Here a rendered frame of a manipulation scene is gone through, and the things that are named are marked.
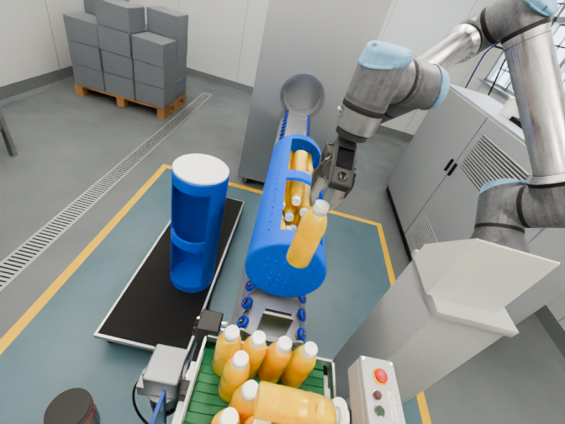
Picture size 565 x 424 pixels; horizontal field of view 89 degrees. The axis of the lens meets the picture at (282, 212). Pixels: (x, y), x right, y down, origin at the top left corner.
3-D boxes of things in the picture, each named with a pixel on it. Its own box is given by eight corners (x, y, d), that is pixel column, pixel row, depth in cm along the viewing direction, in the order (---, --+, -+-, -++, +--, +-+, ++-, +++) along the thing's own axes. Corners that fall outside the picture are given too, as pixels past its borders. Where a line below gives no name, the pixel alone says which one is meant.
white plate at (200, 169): (178, 149, 153) (177, 151, 154) (166, 178, 132) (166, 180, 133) (230, 158, 159) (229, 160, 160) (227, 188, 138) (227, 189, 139)
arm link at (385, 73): (429, 56, 52) (389, 44, 48) (394, 121, 60) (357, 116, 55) (395, 43, 58) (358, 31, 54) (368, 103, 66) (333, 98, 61)
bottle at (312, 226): (290, 268, 80) (312, 218, 70) (283, 250, 85) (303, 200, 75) (312, 267, 83) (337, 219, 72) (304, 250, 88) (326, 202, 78)
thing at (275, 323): (284, 331, 101) (293, 312, 93) (283, 338, 99) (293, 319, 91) (256, 325, 100) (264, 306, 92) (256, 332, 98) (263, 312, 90)
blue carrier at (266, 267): (310, 183, 179) (328, 142, 161) (309, 304, 110) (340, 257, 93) (266, 169, 175) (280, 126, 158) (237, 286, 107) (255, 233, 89)
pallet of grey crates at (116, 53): (186, 102, 459) (189, 14, 387) (164, 119, 396) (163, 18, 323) (110, 80, 451) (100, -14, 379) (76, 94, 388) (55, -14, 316)
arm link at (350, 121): (387, 123, 57) (341, 108, 56) (376, 145, 60) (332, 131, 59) (377, 108, 64) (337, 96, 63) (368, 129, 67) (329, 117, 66)
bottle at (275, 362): (253, 373, 90) (266, 346, 79) (267, 357, 95) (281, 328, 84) (270, 390, 87) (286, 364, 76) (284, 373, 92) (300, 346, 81)
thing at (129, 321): (242, 213, 287) (245, 201, 278) (186, 368, 168) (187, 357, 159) (191, 198, 284) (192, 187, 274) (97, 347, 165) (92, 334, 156)
